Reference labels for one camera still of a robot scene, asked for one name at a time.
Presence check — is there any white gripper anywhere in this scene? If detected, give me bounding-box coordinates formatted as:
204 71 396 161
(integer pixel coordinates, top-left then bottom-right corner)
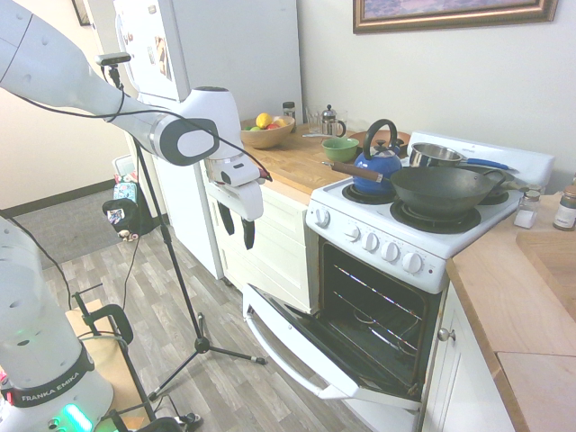
204 155 266 251

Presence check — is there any white oven door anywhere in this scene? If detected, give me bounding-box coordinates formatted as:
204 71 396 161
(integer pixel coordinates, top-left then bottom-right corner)
241 283 427 411

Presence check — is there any white kitchen cabinet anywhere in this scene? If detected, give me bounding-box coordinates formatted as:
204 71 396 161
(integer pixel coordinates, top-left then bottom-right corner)
204 166 321 316

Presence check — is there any wooden fruit bowl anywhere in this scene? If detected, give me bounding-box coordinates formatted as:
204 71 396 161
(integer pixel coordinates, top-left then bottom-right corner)
239 115 297 150

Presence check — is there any colourful bag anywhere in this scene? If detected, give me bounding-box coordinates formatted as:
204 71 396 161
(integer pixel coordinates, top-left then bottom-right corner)
101 155 157 244

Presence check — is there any white refrigerator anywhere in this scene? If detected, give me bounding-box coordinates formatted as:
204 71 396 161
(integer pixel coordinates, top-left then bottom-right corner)
112 0 303 283

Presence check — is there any green ceramic bowl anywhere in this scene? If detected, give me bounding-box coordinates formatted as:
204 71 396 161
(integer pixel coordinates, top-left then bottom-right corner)
320 137 361 163

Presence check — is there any glass french press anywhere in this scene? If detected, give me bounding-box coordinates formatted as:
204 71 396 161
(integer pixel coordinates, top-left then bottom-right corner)
320 103 347 138

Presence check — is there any blue kettle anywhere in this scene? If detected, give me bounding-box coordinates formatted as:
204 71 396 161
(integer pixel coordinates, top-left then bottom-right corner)
352 118 404 197

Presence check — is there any brown plate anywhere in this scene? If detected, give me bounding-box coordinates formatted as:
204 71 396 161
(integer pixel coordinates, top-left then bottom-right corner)
346 130 411 148

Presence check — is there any white electric stove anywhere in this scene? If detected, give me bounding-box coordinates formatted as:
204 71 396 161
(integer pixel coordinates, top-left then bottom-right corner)
304 130 555 432

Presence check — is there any black clamp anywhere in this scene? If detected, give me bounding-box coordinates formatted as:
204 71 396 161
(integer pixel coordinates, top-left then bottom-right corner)
71 291 158 424

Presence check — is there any black wok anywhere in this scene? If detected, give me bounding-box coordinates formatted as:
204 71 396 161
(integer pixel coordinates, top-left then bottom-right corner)
320 160 509 216

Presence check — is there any white corner cabinet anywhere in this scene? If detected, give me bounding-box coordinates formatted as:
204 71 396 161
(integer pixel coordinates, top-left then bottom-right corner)
420 283 517 432

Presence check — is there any glass salt shaker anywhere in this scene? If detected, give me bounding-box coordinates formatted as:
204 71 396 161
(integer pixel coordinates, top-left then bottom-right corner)
513 189 542 229

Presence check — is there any framed picture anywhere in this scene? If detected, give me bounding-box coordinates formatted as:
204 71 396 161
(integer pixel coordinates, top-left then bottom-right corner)
352 0 561 35

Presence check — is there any wooden cutting board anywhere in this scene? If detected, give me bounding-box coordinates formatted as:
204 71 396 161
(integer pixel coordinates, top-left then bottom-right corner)
515 229 576 323

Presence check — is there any brown spice jar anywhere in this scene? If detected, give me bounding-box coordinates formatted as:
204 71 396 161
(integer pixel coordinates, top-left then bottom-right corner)
552 184 576 232

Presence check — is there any black camera tripod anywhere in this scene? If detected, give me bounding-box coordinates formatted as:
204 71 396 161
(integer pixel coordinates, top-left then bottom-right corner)
105 65 269 402

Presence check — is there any black stereo camera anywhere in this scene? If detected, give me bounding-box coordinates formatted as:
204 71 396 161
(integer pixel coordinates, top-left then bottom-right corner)
95 52 132 67

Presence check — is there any steel saucepan blue handle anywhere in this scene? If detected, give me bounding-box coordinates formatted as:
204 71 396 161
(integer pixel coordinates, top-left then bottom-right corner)
408 141 518 172

